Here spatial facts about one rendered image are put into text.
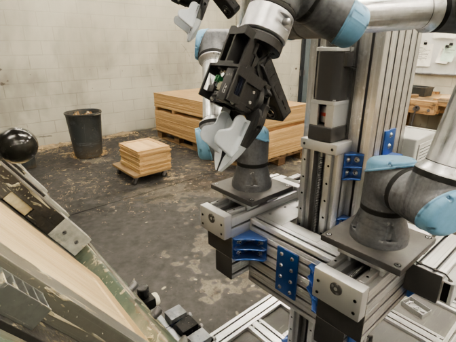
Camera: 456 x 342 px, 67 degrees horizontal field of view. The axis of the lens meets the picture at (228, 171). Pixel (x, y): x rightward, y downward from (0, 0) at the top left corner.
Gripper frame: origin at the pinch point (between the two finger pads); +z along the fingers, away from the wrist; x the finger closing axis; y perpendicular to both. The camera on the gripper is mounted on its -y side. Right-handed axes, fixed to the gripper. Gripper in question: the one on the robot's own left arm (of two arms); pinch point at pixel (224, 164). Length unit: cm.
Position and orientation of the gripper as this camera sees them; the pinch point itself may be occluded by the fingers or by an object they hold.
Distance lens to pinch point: 54.8
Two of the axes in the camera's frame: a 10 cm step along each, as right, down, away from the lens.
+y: -6.8, -2.5, -6.9
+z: -3.6, 9.3, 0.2
